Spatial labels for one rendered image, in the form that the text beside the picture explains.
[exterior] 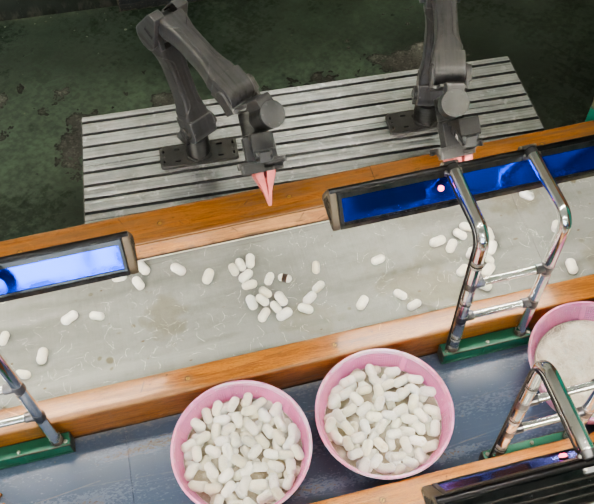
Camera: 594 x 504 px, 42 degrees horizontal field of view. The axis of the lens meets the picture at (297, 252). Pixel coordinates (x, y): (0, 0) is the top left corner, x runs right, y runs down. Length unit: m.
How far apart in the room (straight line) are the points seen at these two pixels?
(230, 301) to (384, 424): 0.42
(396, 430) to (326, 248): 0.45
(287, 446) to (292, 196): 0.59
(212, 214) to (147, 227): 0.15
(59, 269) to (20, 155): 1.78
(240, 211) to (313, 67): 1.55
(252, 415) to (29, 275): 0.51
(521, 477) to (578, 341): 0.62
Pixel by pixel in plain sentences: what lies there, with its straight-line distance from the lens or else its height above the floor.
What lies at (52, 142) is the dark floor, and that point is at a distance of 3.15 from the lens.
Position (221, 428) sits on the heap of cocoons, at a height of 0.73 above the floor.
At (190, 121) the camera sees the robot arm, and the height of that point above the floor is 0.83.
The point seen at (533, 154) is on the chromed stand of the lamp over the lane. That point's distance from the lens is 1.47.
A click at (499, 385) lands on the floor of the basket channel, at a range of 1.70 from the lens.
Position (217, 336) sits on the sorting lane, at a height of 0.74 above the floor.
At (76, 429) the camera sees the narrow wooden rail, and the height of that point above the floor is 0.71.
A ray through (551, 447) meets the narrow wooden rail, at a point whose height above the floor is 0.76.
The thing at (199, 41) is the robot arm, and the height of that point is 1.09.
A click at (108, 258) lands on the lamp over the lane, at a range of 1.38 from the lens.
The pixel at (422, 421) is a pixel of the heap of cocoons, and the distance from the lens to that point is 1.57.
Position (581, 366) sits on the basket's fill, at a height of 0.74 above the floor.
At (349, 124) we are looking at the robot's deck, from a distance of 2.10.
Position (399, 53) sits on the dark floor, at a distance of 3.34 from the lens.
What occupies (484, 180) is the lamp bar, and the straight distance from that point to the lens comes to 1.47.
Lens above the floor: 2.18
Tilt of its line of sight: 55 degrees down
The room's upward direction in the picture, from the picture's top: 3 degrees counter-clockwise
